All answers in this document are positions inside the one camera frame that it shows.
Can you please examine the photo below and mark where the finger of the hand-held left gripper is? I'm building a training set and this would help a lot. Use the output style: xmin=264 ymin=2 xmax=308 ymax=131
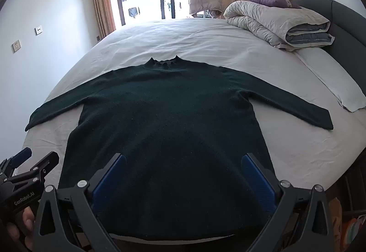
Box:
xmin=0 ymin=147 xmax=32 ymax=176
xmin=4 ymin=151 xmax=60 ymax=188

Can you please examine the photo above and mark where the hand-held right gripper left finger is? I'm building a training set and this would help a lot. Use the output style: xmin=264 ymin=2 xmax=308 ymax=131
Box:
xmin=34 ymin=153 xmax=128 ymax=252

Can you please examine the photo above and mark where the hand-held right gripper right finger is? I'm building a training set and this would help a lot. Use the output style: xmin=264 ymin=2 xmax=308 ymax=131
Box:
xmin=242 ymin=153 xmax=335 ymax=252

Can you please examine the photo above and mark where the dark green sweater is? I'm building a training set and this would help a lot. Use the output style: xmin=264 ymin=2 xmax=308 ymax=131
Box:
xmin=25 ymin=55 xmax=334 ymax=241

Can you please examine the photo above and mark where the person's left hand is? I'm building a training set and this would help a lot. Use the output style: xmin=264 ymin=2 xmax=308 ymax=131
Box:
xmin=6 ymin=206 xmax=36 ymax=251

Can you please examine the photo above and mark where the colourful printed cloth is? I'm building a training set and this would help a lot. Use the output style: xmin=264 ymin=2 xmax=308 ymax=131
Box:
xmin=339 ymin=213 xmax=363 ymax=251

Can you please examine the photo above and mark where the white flat pillow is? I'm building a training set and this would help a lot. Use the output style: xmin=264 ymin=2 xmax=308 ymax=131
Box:
xmin=294 ymin=47 xmax=363 ymax=113

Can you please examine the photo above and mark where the bed with white sheet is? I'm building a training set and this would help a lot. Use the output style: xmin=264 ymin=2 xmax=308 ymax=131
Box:
xmin=23 ymin=0 xmax=366 ymax=244

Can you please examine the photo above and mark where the folded grey duvet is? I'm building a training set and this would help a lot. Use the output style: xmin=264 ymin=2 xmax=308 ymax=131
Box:
xmin=223 ymin=0 xmax=335 ymax=52

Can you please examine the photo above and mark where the purple pillow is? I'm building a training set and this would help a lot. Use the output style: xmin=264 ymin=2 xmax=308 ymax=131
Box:
xmin=248 ymin=0 xmax=302 ymax=9

